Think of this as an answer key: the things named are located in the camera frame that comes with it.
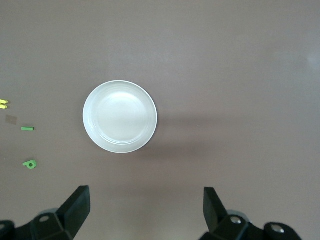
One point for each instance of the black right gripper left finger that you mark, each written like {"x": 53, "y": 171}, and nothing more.
{"x": 70, "y": 217}

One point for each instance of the yellow foam letter u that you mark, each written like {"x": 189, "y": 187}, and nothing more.
{"x": 2, "y": 101}

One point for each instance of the small brown tape patch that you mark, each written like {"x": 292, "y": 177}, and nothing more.
{"x": 11, "y": 120}

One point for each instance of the brown table cover sheet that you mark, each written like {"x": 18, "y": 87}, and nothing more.
{"x": 225, "y": 75}

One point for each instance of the green foam straight bar letter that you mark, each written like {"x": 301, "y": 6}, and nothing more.
{"x": 27, "y": 129}

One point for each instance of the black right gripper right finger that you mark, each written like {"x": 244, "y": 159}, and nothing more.
{"x": 215, "y": 215}

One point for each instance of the green foam letter p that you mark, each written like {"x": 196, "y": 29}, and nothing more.
{"x": 25, "y": 164}

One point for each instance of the pale brown round plate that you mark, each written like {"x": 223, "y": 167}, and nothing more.
{"x": 120, "y": 117}

